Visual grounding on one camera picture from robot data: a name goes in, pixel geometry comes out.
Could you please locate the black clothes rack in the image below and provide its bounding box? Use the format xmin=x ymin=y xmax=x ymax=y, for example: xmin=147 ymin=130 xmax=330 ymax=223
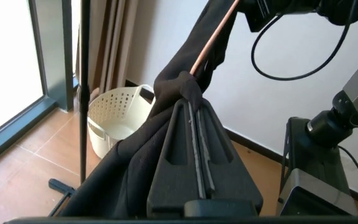
xmin=48 ymin=0 xmax=91 ymax=217

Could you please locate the brown curtain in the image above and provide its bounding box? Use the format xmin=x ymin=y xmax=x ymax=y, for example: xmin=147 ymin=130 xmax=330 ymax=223
xmin=75 ymin=0 xmax=139 ymax=94

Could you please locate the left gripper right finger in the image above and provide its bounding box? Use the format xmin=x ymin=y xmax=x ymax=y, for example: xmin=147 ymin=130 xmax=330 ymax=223
xmin=196 ymin=98 xmax=264 ymax=217

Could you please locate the pink clothes hanger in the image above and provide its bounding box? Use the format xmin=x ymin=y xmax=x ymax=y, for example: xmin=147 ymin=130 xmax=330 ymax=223
xmin=190 ymin=0 xmax=241 ymax=76

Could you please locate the black cable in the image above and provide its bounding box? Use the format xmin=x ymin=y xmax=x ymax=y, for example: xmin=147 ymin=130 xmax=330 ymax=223
xmin=250 ymin=0 xmax=353 ymax=82
xmin=337 ymin=145 xmax=358 ymax=187

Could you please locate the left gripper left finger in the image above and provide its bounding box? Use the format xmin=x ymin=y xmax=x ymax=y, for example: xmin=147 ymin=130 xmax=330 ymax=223
xmin=147 ymin=99 xmax=206 ymax=218

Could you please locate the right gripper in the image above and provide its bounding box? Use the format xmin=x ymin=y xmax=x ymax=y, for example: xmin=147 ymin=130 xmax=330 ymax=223
xmin=237 ymin=0 xmax=319 ymax=33

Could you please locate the black garment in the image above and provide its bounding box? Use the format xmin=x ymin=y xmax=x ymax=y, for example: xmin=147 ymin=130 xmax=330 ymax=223
xmin=59 ymin=0 xmax=239 ymax=218

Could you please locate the white laundry basket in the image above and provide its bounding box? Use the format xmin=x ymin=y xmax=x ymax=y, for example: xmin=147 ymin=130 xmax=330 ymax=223
xmin=87 ymin=84 xmax=157 ymax=159

